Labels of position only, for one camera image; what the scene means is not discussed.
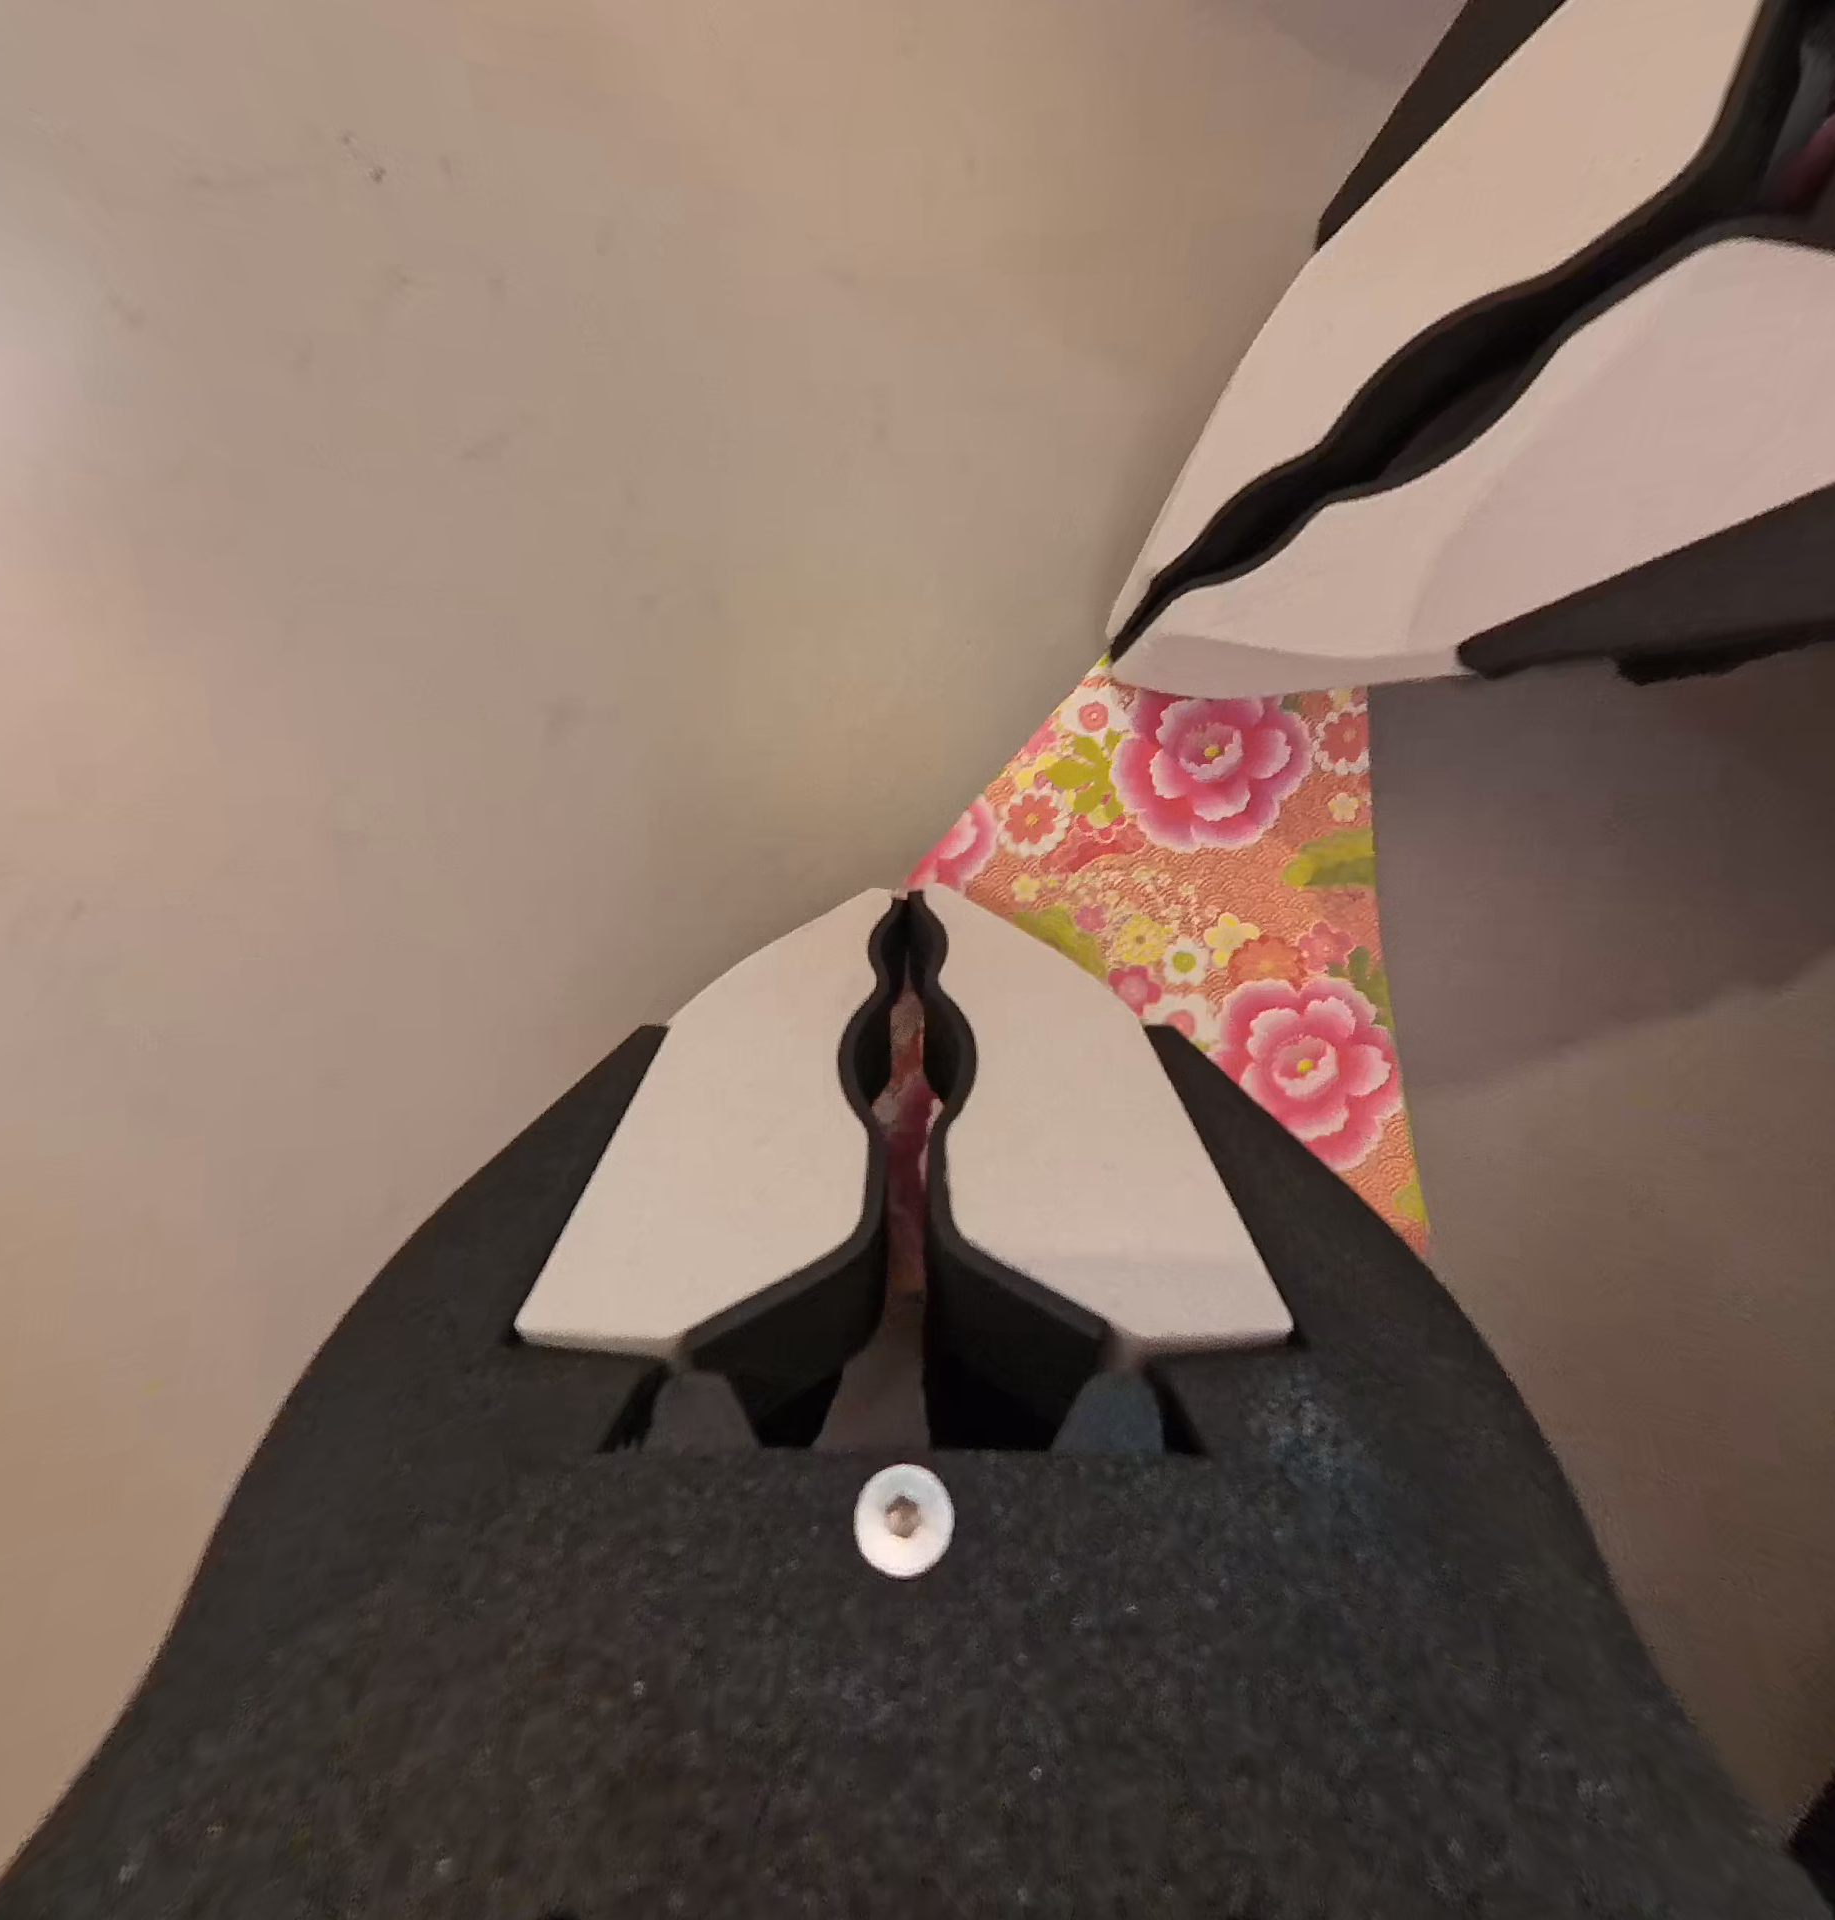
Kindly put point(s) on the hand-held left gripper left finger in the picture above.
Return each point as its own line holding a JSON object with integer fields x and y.
{"x": 709, "y": 1170}

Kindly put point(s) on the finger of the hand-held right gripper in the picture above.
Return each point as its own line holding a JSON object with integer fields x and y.
{"x": 1488, "y": 242}
{"x": 1637, "y": 449}

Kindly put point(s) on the floral origami paper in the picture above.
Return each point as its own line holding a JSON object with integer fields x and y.
{"x": 1232, "y": 900}

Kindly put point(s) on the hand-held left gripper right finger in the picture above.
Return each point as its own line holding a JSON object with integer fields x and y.
{"x": 1076, "y": 1185}

